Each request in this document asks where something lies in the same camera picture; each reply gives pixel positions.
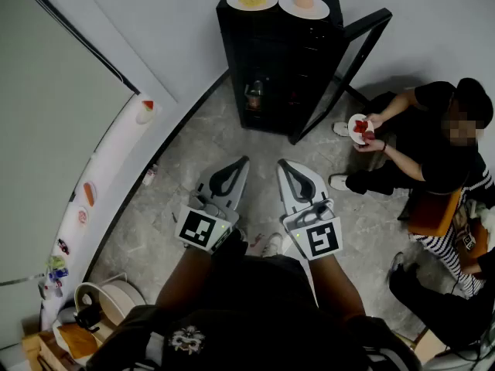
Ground person's right forearm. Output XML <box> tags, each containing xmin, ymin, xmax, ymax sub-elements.
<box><xmin>309</xmin><ymin>255</ymin><xmax>367</xmax><ymax>320</ymax></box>

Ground person's right white shoe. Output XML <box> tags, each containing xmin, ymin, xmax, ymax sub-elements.
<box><xmin>261</xmin><ymin>232</ymin><xmax>283</xmax><ymax>257</ymax></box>

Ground person's left forearm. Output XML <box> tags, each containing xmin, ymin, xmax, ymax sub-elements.
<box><xmin>154</xmin><ymin>245</ymin><xmax>213</xmax><ymax>308</ymax></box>

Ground small bowl with red food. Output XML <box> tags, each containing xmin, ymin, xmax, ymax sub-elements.
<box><xmin>346</xmin><ymin>113</ymin><xmax>375</xmax><ymax>145</ymax></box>

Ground brown cardboard box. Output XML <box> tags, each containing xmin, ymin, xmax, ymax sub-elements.
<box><xmin>21</xmin><ymin>322</ymin><xmax>101</xmax><ymax>371</ymax></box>

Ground red strawberries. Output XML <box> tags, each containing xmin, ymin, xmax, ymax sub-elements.
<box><xmin>353</xmin><ymin>118</ymin><xmax>375</xmax><ymax>141</ymax></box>

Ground orange stool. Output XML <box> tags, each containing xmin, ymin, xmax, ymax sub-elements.
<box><xmin>408</xmin><ymin>187</ymin><xmax>463</xmax><ymax>237</ymax></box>

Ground glass bottle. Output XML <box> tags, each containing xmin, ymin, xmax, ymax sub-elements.
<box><xmin>246</xmin><ymin>78</ymin><xmax>265</xmax><ymax>111</ymax></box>

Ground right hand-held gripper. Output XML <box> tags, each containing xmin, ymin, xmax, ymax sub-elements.
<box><xmin>276</xmin><ymin>158</ymin><xmax>344</xmax><ymax>261</ymax></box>

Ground white cake slice toy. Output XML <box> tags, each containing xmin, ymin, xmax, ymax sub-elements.
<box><xmin>135</xmin><ymin>99</ymin><xmax>155</xmax><ymax>125</ymax></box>

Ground person's black clothing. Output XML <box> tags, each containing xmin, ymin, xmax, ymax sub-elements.
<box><xmin>85</xmin><ymin>228</ymin><xmax>422</xmax><ymax>371</ymax></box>

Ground white round container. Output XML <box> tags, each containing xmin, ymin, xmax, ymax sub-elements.
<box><xmin>73</xmin><ymin>279</ymin><xmax>147</xmax><ymax>343</ymax></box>

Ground white shelf with food items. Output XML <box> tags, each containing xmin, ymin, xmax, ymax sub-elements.
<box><xmin>40</xmin><ymin>90</ymin><xmax>163</xmax><ymax>332</ymax></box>

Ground grey-green window blind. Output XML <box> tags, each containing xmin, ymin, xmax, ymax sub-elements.
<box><xmin>0</xmin><ymin>0</ymin><xmax>140</xmax><ymax>347</ymax></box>

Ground black mini fridge cabinet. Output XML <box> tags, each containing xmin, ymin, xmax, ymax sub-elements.
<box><xmin>215</xmin><ymin>0</ymin><xmax>394</xmax><ymax>145</ymax></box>

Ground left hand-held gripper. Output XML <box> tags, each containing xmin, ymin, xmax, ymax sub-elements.
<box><xmin>174</xmin><ymin>155</ymin><xmax>251</xmax><ymax>253</ymax></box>

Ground small white red bottle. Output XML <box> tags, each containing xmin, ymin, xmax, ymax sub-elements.
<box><xmin>142</xmin><ymin>164</ymin><xmax>159</xmax><ymax>187</ymax></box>

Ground black white striped cloth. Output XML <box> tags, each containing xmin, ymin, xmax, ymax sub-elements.
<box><xmin>409</xmin><ymin>164</ymin><xmax>495</xmax><ymax>297</ymax></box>

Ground white plate with bun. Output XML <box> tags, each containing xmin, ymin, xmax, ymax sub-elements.
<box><xmin>278</xmin><ymin>0</ymin><xmax>331</xmax><ymax>21</ymax></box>

